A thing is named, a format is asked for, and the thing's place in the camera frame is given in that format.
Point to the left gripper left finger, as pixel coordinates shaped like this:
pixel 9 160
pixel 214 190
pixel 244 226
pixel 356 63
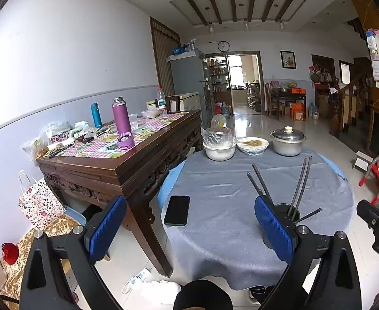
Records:
pixel 90 246

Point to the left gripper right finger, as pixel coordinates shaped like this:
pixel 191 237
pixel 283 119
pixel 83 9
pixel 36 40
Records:
pixel 297 250

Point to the dark chopstick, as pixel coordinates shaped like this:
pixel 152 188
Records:
pixel 295 195
pixel 309 215
pixel 301 188
pixel 261 180
pixel 258 188

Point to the black utensil holder cup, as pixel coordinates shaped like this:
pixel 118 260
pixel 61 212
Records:
pixel 283 208

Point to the dark carved wooden table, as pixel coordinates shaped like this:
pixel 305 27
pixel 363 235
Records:
pixel 137 176

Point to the patterned paper gift bag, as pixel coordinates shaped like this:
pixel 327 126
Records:
pixel 38 203

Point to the black smartphone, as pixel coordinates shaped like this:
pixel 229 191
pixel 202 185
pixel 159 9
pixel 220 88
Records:
pixel 177 211

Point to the grey table cloth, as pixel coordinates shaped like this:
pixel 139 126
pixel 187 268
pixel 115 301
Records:
pixel 222 237

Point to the pink checkered table mat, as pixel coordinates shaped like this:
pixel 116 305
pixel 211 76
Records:
pixel 113 145

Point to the purple thermos lid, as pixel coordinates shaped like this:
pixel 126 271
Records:
pixel 125 140

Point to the steel pot with lid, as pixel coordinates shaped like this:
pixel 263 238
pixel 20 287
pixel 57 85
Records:
pixel 288 141

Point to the purple thermos bottle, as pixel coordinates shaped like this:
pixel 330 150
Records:
pixel 121 115

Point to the patterned bowl with food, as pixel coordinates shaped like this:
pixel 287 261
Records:
pixel 252 146

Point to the clear plastic cup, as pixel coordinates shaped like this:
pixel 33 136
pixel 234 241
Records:
pixel 133 119

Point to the blue thermos bottle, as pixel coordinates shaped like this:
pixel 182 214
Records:
pixel 96 115

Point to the white bowl with plastic bag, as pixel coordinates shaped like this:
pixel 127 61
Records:
pixel 219 143

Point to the clear plastic water bottle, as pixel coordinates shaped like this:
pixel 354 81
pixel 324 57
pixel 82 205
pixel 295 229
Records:
pixel 161 99

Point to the small round yellow fan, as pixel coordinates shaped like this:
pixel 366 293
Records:
pixel 218 120

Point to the dark dining table far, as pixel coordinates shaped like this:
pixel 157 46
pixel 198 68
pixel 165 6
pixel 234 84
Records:
pixel 278 96

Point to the white chest freezer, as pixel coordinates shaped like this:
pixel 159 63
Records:
pixel 184 102

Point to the grey refrigerator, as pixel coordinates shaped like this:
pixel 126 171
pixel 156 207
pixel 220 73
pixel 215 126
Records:
pixel 189 76

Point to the framed wall picture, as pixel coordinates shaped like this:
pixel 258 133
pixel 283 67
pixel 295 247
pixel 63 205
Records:
pixel 288 59

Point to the round wall clock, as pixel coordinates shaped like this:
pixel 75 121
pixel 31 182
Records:
pixel 223 46

